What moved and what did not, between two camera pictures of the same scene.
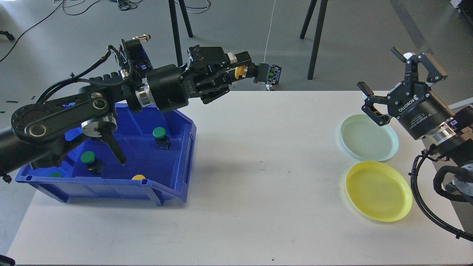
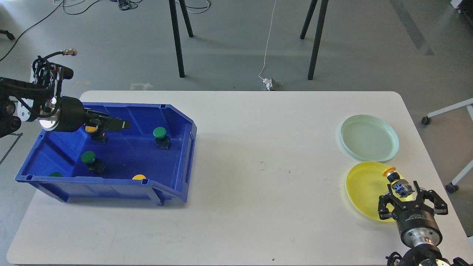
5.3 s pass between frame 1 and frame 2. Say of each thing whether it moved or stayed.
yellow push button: moved
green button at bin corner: stayed
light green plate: stayed
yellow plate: stayed
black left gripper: moved
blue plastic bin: stayed
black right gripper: moved
